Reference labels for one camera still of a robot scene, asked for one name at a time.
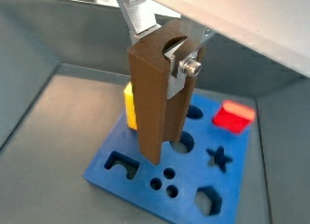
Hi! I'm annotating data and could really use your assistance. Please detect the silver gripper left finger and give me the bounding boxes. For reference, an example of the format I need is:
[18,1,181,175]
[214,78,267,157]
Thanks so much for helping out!
[113,0,181,44]

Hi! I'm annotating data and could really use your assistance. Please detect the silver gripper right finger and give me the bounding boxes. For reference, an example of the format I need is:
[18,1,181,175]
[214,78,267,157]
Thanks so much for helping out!
[163,17,215,99]

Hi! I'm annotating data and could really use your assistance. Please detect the red rounded block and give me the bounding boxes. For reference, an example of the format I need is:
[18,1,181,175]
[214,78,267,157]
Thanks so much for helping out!
[212,100,255,134]

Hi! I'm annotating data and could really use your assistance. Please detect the yellow slotted block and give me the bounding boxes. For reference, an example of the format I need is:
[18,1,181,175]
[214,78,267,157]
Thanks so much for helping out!
[123,82,136,131]

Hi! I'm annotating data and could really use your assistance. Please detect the blue shape sorter block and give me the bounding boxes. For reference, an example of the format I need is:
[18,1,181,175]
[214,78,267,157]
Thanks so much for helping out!
[84,94,250,224]

